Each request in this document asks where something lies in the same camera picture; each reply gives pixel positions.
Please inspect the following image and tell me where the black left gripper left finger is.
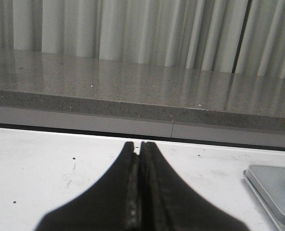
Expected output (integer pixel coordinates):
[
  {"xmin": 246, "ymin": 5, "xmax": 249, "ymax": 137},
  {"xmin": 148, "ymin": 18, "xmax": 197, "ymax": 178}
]
[{"xmin": 36, "ymin": 142, "xmax": 141, "ymax": 231}]

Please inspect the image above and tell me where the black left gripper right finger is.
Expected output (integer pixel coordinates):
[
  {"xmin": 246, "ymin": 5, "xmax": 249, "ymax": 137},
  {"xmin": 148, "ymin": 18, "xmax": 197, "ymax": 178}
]
[{"xmin": 139, "ymin": 142, "xmax": 248, "ymax": 231}]

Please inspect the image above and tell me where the silver electronic kitchen scale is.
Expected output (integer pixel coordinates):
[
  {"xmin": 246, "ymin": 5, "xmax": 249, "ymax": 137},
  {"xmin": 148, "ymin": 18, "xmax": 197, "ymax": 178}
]
[{"xmin": 243, "ymin": 164, "xmax": 285, "ymax": 231}]

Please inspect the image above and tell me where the grey stone counter ledge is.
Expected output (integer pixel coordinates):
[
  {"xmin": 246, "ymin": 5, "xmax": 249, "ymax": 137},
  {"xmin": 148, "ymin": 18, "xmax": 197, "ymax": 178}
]
[{"xmin": 0, "ymin": 48, "xmax": 285, "ymax": 148}]

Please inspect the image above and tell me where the white pleated curtain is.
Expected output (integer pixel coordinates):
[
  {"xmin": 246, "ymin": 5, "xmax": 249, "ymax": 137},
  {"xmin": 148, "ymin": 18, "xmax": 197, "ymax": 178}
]
[{"xmin": 0, "ymin": 0, "xmax": 285, "ymax": 78}]

